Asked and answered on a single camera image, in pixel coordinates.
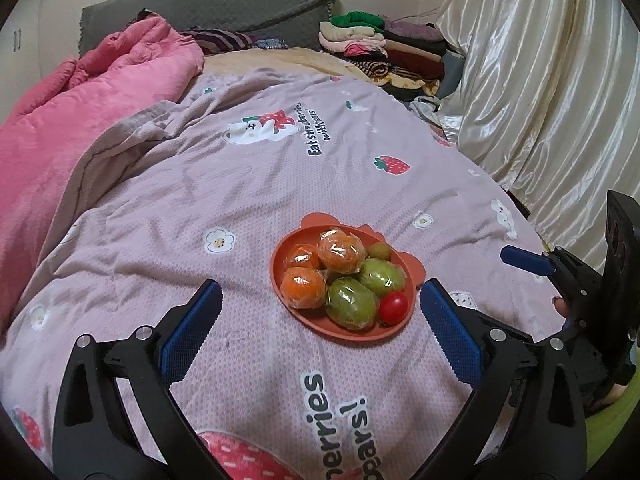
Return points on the pink quilt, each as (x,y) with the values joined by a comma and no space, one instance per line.
(75,125)

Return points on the green fruit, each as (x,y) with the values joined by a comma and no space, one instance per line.
(350,302)
(381,276)

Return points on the lime green garment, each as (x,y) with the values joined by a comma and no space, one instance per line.
(612,427)

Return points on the dark striped cloth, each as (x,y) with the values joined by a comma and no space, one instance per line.
(220,40)

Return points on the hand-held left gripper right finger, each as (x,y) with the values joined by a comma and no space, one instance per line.
(450,335)

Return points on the beige bed sheet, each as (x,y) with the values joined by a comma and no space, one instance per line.
(280,62)

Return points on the white crumpled cloth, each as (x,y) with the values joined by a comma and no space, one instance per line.
(429,107)

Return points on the white glossy wardrobe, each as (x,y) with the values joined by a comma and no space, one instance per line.
(20,55)

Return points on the cream satin curtain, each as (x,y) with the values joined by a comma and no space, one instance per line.
(540,85)

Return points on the brown longan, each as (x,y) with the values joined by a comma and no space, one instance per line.
(378,250)

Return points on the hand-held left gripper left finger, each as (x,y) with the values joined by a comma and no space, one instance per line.
(192,330)

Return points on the strawberry printed blanket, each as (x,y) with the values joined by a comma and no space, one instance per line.
(225,185)

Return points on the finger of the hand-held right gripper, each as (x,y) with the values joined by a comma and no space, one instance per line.
(525,260)

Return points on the blue patterned cloth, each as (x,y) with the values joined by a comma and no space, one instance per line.
(270,44)

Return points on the pile of folded clothes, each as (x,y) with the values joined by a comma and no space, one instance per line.
(390,55)

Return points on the grey padded headboard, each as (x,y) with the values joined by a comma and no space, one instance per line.
(225,10)

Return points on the orange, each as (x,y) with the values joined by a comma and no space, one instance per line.
(300,256)
(340,249)
(301,287)

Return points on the person's right hand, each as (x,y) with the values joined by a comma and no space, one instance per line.
(560,306)

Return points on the red tomato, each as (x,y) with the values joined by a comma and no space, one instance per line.
(393,307)

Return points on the orange plastic bowl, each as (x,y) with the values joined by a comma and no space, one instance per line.
(320,221)

